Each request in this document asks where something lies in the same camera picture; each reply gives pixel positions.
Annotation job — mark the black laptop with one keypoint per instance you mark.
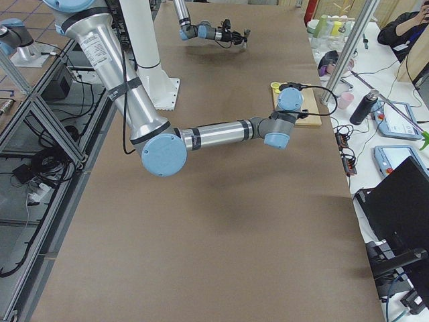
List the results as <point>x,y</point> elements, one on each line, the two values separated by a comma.
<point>397,208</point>

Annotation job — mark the teach pendant tablet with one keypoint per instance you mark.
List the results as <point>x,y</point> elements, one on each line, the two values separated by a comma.
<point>388,158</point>
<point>391,124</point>

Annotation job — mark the pink cup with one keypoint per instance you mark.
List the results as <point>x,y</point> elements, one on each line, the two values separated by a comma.
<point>345,100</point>

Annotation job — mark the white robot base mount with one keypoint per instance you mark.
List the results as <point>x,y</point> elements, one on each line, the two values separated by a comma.
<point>162,90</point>

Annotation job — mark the dark grey cloth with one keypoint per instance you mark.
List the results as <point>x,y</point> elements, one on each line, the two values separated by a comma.
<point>331,57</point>

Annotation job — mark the green tall cup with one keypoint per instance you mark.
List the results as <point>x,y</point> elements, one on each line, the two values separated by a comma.
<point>320,25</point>

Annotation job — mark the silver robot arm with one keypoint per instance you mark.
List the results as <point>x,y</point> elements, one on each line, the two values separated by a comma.
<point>139,90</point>
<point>203,30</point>

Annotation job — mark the aluminium frame post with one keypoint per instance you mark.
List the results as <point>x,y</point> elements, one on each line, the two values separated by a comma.
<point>357,31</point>

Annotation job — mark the steel jigger measuring cup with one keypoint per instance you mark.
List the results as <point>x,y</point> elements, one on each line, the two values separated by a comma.
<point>246,35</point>

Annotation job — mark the yellow plastic spoon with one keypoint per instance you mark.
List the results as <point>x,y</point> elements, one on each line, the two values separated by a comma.
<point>275,86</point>

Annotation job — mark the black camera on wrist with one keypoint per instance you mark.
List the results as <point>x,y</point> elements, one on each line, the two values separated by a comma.
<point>226,24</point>

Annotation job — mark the wooden cutting board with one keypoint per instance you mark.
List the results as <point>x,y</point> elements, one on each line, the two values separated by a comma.
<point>309,103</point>

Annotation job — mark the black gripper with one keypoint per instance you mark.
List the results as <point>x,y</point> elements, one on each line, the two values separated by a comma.
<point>232,35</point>

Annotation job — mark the black water bottle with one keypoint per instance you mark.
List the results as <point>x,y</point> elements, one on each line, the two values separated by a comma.
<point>364,107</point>

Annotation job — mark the person with glasses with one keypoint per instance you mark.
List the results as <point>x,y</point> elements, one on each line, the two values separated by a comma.
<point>401,34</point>

